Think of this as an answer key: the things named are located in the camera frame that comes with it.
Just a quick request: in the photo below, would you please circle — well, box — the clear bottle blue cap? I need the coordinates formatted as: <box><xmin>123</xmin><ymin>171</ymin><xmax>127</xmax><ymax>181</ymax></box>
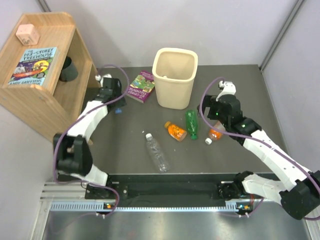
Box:
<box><xmin>115</xmin><ymin>108</ymin><xmax>122</xmax><ymax>114</ymax></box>

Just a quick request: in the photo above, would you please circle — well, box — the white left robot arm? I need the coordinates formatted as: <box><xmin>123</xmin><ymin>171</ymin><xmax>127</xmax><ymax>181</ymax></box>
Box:
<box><xmin>53</xmin><ymin>74</ymin><xmax>126</xmax><ymax>199</ymax></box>

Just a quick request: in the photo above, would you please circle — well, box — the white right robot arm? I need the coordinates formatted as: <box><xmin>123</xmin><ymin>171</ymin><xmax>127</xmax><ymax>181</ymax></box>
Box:
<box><xmin>197</xmin><ymin>94</ymin><xmax>320</xmax><ymax>221</ymax></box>

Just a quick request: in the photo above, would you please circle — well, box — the cream plastic bin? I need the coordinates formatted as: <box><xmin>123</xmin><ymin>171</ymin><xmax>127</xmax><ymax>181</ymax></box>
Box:
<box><xmin>152</xmin><ymin>47</ymin><xmax>198</xmax><ymax>110</ymax></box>

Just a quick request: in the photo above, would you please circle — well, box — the orange bottle white cap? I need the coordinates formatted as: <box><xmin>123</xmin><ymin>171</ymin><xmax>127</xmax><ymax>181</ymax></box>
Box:
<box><xmin>205</xmin><ymin>121</ymin><xmax>226</xmax><ymax>145</ymax></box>

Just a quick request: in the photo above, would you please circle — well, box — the purple Treehouse book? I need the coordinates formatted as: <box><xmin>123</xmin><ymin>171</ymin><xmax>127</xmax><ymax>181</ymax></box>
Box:
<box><xmin>126</xmin><ymin>70</ymin><xmax>155</xmax><ymax>103</ymax></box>

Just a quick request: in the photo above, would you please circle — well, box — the green plastic bottle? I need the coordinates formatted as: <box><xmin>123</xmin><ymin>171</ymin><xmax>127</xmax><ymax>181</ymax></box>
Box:
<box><xmin>185</xmin><ymin>109</ymin><xmax>198</xmax><ymax>140</ymax></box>

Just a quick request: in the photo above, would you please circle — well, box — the dark grey cup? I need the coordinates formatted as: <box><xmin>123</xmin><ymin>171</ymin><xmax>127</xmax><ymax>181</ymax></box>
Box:
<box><xmin>59</xmin><ymin>56</ymin><xmax>78</xmax><ymax>82</ymax></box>

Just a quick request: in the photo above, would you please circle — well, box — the small orange bottle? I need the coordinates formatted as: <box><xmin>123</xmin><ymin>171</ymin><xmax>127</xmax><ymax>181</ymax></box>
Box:
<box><xmin>164</xmin><ymin>121</ymin><xmax>187</xmax><ymax>142</ymax></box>

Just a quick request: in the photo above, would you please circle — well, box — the wooden shelf unit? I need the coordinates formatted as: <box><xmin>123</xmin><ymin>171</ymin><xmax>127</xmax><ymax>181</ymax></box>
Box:
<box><xmin>0</xmin><ymin>12</ymin><xmax>99</xmax><ymax>141</ymax></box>

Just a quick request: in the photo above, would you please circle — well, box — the blue Treehouse book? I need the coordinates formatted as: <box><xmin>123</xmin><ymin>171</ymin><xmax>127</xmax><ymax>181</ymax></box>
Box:
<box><xmin>7</xmin><ymin>47</ymin><xmax>60</xmax><ymax>87</ymax></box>

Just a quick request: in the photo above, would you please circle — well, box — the pink cube block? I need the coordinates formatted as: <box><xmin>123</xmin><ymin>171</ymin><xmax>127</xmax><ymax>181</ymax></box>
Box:
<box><xmin>15</xmin><ymin>23</ymin><xmax>40</xmax><ymax>46</ymax></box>

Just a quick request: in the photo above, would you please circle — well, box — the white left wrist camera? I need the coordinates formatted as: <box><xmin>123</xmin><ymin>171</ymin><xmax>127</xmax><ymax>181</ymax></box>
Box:
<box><xmin>95</xmin><ymin>73</ymin><xmax>112</xmax><ymax>82</ymax></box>

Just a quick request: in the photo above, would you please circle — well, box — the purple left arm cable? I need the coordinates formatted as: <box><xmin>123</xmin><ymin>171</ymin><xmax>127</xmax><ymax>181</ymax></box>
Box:
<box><xmin>52</xmin><ymin>64</ymin><xmax>131</xmax><ymax>213</ymax></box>

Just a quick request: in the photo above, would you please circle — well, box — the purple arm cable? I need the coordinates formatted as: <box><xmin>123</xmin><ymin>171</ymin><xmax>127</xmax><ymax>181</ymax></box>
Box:
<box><xmin>52</xmin><ymin>64</ymin><xmax>131</xmax><ymax>213</ymax></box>
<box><xmin>201</xmin><ymin>77</ymin><xmax>320</xmax><ymax>221</ymax></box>

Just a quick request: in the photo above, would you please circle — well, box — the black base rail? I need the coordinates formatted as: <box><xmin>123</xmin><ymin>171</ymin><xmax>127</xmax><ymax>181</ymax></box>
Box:
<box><xmin>84</xmin><ymin>172</ymin><xmax>251</xmax><ymax>208</ymax></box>

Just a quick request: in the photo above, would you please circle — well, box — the aluminium corner post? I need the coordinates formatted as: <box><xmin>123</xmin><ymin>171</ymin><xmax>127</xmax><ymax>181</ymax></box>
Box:
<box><xmin>259</xmin><ymin>0</ymin><xmax>306</xmax><ymax>73</ymax></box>

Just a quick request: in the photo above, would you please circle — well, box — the white slotted cable duct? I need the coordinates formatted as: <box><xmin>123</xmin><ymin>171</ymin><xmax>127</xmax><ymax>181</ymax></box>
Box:
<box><xmin>49</xmin><ymin>201</ymin><xmax>241</xmax><ymax>213</ymax></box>

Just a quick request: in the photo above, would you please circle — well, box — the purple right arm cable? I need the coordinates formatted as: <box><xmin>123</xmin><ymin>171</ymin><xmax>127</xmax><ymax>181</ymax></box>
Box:
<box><xmin>201</xmin><ymin>77</ymin><xmax>320</xmax><ymax>221</ymax></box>

